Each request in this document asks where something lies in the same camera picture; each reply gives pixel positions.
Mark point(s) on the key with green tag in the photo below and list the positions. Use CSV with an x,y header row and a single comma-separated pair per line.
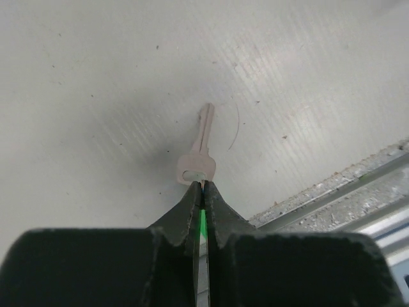
x,y
194,169

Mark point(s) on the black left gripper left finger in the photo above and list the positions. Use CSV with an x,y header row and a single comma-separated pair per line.
x,y
154,266

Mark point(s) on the metal mounting rail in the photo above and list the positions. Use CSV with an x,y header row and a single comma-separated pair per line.
x,y
370,197

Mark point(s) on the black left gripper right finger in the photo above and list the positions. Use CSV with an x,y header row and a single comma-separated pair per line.
x,y
250,267

